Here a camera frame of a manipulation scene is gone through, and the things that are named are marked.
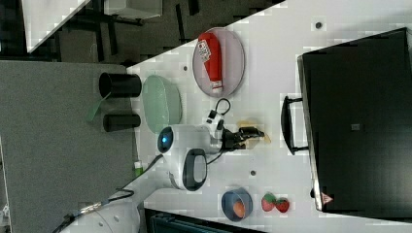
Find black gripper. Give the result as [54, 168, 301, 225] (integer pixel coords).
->
[222, 126, 264, 150]

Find yellow plush banana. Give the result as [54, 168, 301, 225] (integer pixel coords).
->
[236, 120, 271, 150]

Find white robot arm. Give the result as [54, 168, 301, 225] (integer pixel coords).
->
[53, 124, 264, 233]

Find blue bowl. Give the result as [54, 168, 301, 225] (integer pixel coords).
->
[221, 187, 254, 222]

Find orange ball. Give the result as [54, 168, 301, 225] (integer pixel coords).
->
[233, 201, 246, 218]

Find dark red plush strawberry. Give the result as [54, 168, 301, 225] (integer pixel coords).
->
[275, 198, 290, 213]

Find green perforated colander basket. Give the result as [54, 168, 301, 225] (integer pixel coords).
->
[142, 75, 183, 134]

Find red plush ketchup bottle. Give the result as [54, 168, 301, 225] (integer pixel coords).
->
[196, 32, 223, 93]

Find green bottle white cap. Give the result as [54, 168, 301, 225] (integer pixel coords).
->
[134, 161, 143, 177]

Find silver black toaster oven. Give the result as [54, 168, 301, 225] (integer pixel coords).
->
[297, 28, 412, 222]

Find small black cylinder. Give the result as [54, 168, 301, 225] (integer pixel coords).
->
[103, 115, 141, 132]

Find large black cylinder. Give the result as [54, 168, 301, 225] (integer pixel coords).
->
[98, 73, 142, 98]

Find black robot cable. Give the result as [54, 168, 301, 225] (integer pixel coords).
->
[51, 153, 164, 233]

